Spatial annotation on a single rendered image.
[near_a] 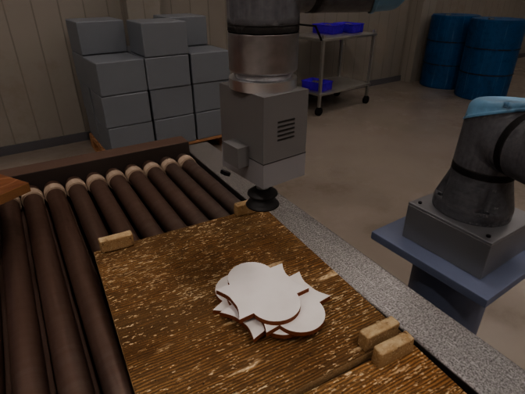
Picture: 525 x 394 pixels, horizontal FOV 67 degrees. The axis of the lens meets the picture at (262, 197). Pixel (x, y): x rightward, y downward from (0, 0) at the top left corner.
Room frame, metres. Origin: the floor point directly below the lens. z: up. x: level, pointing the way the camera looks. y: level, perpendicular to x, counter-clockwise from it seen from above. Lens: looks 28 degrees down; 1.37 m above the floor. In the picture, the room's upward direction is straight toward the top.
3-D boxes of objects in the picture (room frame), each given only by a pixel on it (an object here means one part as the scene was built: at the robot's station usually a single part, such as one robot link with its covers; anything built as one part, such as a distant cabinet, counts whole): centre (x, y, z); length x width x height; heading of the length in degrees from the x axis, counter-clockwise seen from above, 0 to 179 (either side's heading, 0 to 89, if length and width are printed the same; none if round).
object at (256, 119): (0.45, 0.01, 1.22); 0.10 x 0.09 x 0.16; 128
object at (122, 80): (3.52, 0.93, 0.55); 1.10 x 0.74 x 1.10; 124
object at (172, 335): (0.49, 0.05, 0.93); 0.41 x 0.35 x 0.02; 29
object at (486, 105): (0.72, -0.44, 1.12); 0.13 x 0.12 x 0.14; 17
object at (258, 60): (0.45, 0.00, 1.30); 0.08 x 0.08 x 0.05
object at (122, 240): (0.60, 0.27, 0.95); 0.06 x 0.02 x 0.03; 119
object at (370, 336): (0.39, -0.16, 0.95); 0.06 x 0.02 x 0.03; 119
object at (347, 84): (4.91, -0.78, 0.48); 1.07 x 0.60 x 0.97; 124
